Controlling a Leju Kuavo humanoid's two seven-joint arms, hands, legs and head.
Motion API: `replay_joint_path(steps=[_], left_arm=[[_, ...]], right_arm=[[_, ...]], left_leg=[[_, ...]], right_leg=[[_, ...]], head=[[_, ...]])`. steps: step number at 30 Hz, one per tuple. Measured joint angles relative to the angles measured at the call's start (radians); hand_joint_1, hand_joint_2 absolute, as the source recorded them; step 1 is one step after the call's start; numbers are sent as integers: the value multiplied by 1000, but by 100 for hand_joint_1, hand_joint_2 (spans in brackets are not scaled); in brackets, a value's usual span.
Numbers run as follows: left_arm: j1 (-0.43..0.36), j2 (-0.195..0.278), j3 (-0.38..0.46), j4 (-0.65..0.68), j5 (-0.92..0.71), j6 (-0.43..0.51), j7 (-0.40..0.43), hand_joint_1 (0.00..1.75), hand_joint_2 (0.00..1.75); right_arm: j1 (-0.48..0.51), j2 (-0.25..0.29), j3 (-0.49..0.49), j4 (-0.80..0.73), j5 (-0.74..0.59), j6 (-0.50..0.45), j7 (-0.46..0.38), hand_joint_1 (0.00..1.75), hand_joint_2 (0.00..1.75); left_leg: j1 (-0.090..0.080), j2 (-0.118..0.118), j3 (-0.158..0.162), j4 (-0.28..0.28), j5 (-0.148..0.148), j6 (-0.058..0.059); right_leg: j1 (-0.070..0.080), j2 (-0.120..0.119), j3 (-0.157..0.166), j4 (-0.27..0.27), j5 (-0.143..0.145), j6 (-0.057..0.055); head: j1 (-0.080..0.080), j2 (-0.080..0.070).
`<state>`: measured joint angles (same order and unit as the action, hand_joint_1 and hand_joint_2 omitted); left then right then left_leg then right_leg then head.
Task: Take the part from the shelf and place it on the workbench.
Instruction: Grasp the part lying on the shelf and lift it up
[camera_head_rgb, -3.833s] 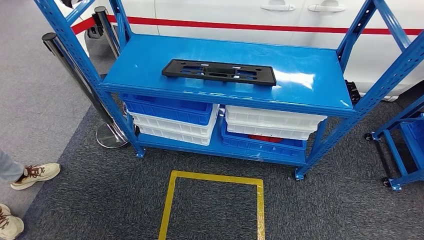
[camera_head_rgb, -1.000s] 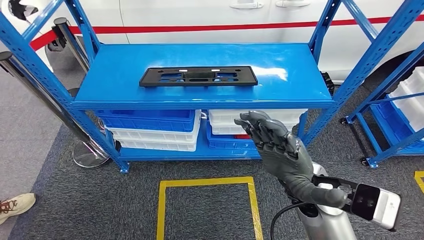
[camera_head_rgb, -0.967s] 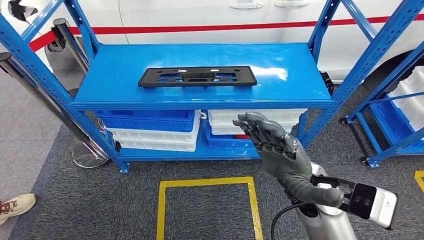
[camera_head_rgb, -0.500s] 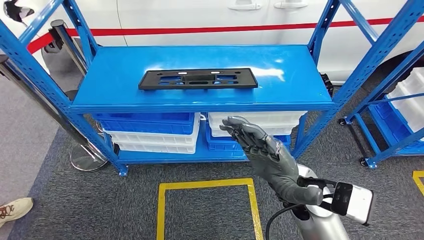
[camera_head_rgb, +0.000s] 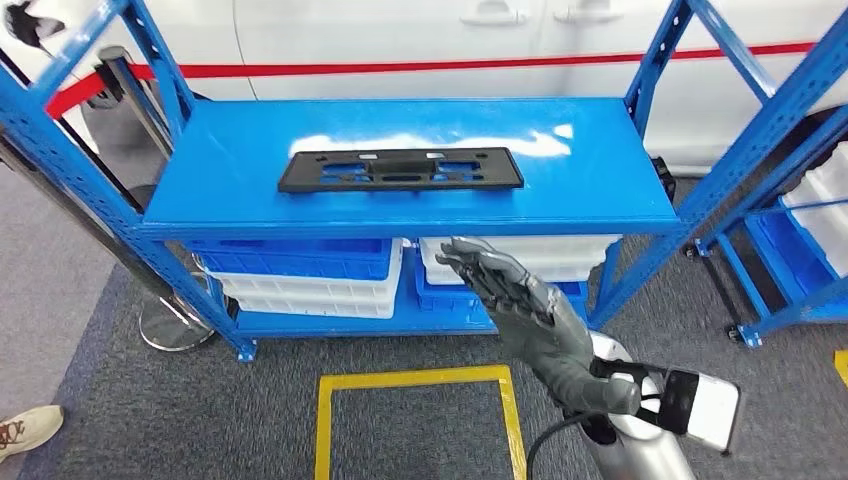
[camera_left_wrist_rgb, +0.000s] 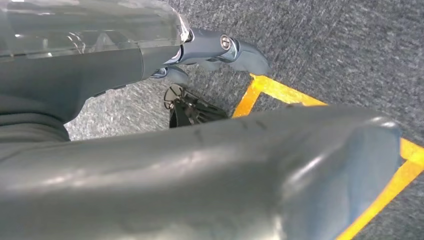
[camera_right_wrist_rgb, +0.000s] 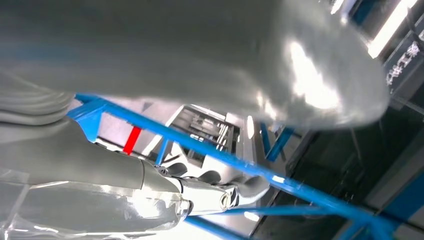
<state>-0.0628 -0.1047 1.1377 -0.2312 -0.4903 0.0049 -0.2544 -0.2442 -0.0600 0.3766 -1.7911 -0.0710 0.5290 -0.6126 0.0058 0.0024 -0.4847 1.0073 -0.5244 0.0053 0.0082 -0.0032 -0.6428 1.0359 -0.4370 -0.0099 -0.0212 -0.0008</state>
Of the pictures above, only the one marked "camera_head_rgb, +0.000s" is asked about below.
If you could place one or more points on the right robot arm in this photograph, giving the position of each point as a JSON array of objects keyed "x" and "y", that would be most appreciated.
[{"x": 623, "y": 457}]

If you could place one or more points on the person's foot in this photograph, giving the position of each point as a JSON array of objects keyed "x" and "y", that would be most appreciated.
[{"x": 30, "y": 430}]

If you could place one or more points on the blue metal shelf rack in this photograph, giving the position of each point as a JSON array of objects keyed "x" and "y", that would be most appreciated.
[
  {"x": 795, "y": 311},
  {"x": 232, "y": 166}
]

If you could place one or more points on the yellow floor tape square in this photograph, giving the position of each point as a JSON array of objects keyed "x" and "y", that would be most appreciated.
[
  {"x": 842, "y": 368},
  {"x": 411, "y": 378}
]

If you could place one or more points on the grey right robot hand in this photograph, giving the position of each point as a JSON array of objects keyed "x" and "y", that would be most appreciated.
[{"x": 530, "y": 318}]

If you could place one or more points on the red stanchion belt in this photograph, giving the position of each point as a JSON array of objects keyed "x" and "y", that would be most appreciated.
[{"x": 69, "y": 96}]

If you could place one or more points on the black stanchion post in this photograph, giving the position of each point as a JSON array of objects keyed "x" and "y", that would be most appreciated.
[{"x": 126, "y": 85}]

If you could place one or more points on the black plastic car part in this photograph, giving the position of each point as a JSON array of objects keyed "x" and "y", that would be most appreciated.
[{"x": 401, "y": 167}]

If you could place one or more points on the white car with red stripe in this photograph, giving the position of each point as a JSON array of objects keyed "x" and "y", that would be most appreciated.
[{"x": 397, "y": 33}]

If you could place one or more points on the blue plastic crate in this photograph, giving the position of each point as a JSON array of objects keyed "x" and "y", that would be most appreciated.
[
  {"x": 444, "y": 298},
  {"x": 782, "y": 258},
  {"x": 298, "y": 265}
]

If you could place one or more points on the stanchion with chrome base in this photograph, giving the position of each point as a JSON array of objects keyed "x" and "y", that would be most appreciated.
[{"x": 175, "y": 328}]

